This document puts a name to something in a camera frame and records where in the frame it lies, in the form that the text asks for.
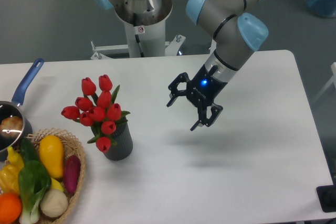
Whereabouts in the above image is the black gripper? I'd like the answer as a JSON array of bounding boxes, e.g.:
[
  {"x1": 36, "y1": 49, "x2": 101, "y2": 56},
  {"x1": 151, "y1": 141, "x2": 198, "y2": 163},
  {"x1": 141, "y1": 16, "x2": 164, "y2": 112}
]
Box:
[{"x1": 166, "y1": 62, "x2": 228, "y2": 132}]

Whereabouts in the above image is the red tulip bouquet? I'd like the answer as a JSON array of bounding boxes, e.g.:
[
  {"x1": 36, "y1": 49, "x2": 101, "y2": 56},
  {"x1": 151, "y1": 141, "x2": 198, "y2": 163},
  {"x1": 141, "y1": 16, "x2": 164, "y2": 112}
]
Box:
[{"x1": 61, "y1": 74, "x2": 130, "y2": 154}]

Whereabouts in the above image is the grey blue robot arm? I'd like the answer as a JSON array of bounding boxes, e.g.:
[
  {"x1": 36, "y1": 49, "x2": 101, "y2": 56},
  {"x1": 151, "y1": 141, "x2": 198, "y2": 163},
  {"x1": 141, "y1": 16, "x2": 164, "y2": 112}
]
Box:
[{"x1": 94, "y1": 0, "x2": 268, "y2": 126}]

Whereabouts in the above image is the dark grey ribbed vase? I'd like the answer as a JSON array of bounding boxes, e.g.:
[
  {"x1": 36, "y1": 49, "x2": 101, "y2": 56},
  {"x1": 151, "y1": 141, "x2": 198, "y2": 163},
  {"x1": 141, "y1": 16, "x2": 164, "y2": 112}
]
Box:
[{"x1": 95, "y1": 123, "x2": 133, "y2": 161}]

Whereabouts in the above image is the woven wicker basket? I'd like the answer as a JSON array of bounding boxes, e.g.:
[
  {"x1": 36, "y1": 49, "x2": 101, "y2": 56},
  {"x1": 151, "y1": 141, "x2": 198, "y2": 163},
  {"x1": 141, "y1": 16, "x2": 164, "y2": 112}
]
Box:
[{"x1": 27, "y1": 128, "x2": 86, "y2": 223}]

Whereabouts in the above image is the purple sweet potato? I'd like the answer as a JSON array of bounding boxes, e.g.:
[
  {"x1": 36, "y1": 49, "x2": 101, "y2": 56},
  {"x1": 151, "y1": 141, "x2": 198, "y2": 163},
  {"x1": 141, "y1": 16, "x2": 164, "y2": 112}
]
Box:
[{"x1": 63, "y1": 155, "x2": 81, "y2": 194}]

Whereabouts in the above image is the yellow squash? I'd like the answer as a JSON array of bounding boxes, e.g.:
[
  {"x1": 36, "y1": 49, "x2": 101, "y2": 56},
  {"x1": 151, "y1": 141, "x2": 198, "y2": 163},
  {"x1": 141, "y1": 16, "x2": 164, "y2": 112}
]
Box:
[{"x1": 39, "y1": 135, "x2": 64, "y2": 179}]

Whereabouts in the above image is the black device at table edge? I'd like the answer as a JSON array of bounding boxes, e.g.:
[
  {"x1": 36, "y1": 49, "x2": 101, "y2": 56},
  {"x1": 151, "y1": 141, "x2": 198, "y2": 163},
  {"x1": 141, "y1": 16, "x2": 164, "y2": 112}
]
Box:
[{"x1": 316, "y1": 185, "x2": 335, "y2": 212}]

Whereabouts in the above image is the beige round bun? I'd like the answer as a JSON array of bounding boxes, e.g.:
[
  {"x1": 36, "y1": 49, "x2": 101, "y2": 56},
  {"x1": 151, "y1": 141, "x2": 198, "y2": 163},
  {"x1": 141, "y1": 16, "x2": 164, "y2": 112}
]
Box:
[{"x1": 40, "y1": 189, "x2": 68, "y2": 218}]

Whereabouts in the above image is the green bok choy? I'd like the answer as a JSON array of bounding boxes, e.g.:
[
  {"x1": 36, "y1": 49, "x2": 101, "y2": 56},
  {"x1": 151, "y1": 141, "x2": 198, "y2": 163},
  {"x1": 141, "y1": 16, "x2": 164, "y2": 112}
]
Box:
[{"x1": 18, "y1": 160, "x2": 51, "y2": 223}]

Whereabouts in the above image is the brown bread in pan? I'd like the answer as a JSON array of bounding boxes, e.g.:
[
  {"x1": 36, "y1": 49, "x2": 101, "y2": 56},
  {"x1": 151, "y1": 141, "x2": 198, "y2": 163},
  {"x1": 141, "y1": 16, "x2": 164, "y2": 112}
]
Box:
[{"x1": 1, "y1": 116, "x2": 23, "y2": 138}]

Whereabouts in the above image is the yellow bell pepper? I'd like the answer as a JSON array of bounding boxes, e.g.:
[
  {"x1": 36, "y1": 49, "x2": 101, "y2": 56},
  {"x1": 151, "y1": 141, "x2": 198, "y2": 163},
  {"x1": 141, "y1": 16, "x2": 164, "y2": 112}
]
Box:
[{"x1": 1, "y1": 146, "x2": 24, "y2": 195}]

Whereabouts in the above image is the orange fruit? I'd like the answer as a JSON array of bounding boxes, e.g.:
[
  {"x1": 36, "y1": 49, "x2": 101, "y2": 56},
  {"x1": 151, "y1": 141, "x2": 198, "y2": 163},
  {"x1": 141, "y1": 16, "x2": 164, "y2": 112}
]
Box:
[{"x1": 1, "y1": 193, "x2": 22, "y2": 223}]

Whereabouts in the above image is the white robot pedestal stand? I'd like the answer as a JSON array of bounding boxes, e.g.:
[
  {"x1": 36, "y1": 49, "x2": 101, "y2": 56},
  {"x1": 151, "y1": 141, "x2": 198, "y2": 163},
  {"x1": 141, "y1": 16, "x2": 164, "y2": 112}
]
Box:
[{"x1": 91, "y1": 0, "x2": 186, "y2": 59}]

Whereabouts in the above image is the blue handled saucepan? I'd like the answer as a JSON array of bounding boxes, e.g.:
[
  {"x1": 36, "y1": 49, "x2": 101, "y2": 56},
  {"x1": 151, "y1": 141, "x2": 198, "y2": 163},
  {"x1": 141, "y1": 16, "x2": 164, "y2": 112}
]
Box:
[{"x1": 1, "y1": 58, "x2": 44, "y2": 162}]

